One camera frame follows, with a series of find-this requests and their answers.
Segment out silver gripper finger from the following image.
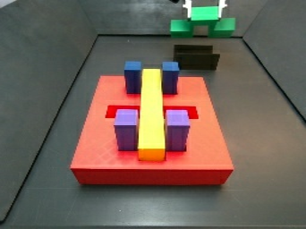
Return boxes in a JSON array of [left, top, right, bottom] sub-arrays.
[[218, 0, 229, 19], [183, 0, 193, 19]]

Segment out green bridge-shaped block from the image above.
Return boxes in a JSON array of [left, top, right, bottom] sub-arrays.
[[170, 6, 235, 38]]

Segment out black angle fixture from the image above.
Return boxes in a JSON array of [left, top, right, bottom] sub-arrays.
[[174, 45, 221, 71]]

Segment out red base board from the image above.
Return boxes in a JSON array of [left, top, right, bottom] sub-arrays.
[[71, 76, 234, 185]]

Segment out yellow arched bar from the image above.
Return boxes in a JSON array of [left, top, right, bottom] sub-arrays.
[[138, 69, 165, 161]]

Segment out blue left post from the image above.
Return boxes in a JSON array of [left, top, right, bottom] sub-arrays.
[[162, 62, 179, 95]]

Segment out blue post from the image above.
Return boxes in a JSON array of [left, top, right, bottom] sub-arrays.
[[162, 62, 179, 95], [125, 61, 142, 94]]

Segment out blue right post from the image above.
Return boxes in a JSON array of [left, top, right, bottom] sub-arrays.
[[125, 61, 142, 94]]

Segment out purple left post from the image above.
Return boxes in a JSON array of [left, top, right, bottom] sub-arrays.
[[165, 110, 190, 151]]

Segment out purple post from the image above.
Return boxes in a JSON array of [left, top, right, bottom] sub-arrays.
[[114, 109, 139, 151], [165, 110, 190, 151]]

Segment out purple right post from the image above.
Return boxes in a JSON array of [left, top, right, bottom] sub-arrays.
[[114, 109, 139, 151]]

